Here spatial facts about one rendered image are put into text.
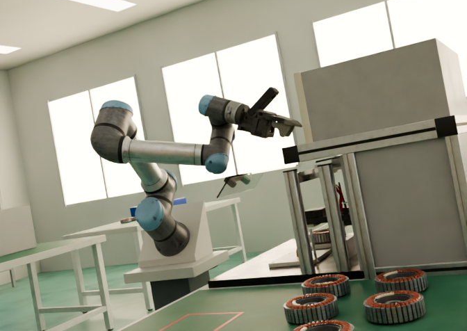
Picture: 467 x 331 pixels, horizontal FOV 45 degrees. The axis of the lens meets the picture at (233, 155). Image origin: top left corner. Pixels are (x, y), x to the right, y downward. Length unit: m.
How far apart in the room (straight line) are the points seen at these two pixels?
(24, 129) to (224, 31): 3.89
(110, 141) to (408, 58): 0.98
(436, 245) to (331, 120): 0.43
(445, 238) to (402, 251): 0.11
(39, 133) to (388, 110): 8.15
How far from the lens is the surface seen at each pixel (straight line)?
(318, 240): 1.95
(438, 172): 1.41
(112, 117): 1.98
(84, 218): 8.86
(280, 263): 1.72
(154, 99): 7.86
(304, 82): 1.60
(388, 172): 1.44
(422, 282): 1.30
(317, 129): 1.59
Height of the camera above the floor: 1.08
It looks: 1 degrees up
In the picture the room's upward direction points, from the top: 10 degrees counter-clockwise
